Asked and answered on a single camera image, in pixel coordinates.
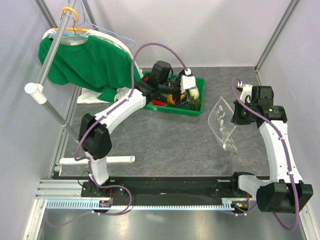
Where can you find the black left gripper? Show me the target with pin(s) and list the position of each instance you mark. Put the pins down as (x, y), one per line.
(177, 98)

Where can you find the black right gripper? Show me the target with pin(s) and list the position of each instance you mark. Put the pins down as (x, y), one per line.
(236, 118)

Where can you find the clear dotted zip top bag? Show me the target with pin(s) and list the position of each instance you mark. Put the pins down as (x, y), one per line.
(219, 121)

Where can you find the orange carrot with green leaves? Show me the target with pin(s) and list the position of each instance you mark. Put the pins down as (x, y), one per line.
(171, 99)

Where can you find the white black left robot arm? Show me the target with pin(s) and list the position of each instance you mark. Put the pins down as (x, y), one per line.
(95, 130)

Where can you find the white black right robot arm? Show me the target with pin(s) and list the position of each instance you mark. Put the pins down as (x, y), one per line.
(285, 191)

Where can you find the white radish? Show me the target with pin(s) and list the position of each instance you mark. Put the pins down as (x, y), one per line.
(194, 93)

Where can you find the green plastic tray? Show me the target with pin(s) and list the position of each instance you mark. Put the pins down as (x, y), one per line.
(187, 110)

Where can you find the red chili pepper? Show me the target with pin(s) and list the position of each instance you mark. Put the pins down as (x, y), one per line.
(159, 103)

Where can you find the green t-shirt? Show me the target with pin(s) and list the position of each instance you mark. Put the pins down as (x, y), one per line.
(96, 65)

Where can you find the white t-shirt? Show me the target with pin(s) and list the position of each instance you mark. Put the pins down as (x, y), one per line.
(87, 96)

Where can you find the silver clothes rack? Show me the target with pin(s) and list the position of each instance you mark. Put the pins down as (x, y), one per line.
(55, 75)

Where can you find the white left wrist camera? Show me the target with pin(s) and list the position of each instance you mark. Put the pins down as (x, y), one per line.
(187, 80)

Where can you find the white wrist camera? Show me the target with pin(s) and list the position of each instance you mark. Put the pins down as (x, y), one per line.
(245, 92)
(187, 80)

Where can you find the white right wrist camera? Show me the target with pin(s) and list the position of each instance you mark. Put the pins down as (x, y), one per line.
(245, 92)

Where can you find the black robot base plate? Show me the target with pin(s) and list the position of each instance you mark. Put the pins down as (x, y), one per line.
(214, 187)

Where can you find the blue wire hanger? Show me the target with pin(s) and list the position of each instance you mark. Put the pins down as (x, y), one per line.
(88, 18)

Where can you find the white slotted cable duct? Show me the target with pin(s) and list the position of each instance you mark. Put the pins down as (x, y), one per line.
(98, 204)

